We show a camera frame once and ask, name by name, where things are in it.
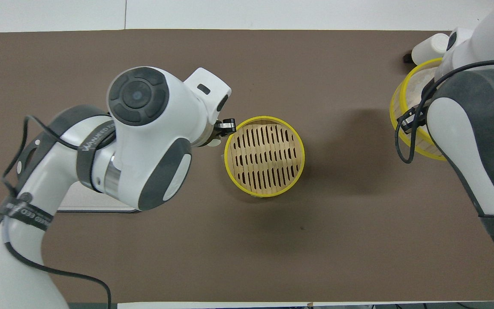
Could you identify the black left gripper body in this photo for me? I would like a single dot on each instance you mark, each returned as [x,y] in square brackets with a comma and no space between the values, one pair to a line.
[218,131]

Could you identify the yellow bamboo steamer basket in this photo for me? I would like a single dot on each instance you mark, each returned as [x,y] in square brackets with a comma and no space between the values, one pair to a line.
[410,86]
[279,161]

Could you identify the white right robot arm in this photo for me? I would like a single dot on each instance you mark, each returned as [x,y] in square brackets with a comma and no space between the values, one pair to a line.
[478,128]

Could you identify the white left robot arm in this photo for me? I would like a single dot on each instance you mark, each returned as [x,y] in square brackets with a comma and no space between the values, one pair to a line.
[144,128]

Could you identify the white plastic cup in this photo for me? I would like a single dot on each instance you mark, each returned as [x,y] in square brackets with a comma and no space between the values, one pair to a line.
[429,48]

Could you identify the brown table mat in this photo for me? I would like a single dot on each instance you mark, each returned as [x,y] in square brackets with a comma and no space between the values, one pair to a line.
[337,240]

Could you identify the grey cutting board dark rim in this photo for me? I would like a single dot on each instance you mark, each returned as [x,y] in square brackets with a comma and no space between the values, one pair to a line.
[88,201]

